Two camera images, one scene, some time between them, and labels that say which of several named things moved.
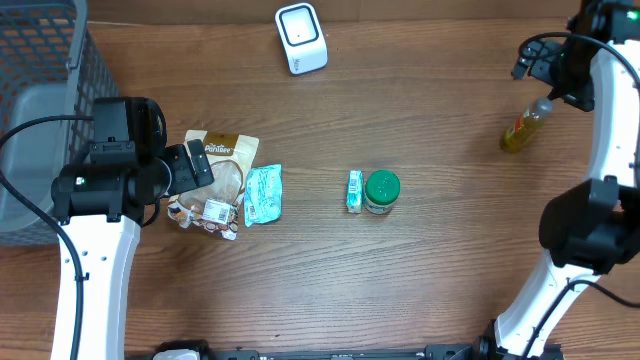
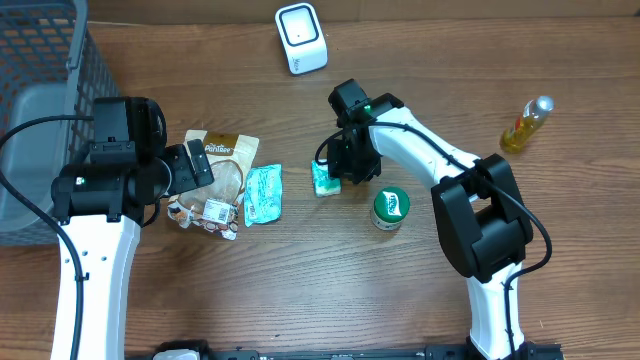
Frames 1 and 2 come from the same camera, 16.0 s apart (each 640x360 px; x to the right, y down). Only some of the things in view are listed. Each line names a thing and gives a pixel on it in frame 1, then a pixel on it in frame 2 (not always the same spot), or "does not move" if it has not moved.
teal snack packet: (263, 194) does not move
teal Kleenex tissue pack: (354, 199) → (323, 183)
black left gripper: (178, 156) does not move
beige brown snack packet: (215, 208) does not move
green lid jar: (382, 189) → (391, 205)
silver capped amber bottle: (526, 124) does not move
